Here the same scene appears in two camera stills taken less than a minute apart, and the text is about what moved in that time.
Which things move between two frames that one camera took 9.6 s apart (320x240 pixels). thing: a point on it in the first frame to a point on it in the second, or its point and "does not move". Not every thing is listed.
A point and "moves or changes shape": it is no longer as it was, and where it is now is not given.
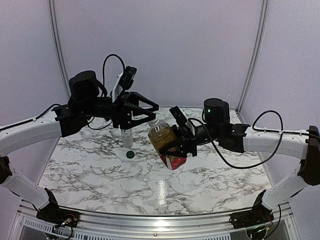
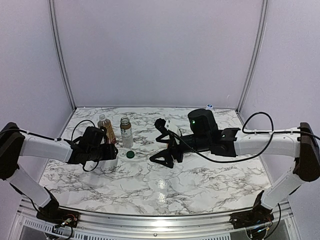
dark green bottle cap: (130, 154) does not move
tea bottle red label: (161, 134) moves or changes shape
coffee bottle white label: (127, 135) does not move
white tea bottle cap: (154, 123) to (123, 153)
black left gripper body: (117, 111) to (109, 154)
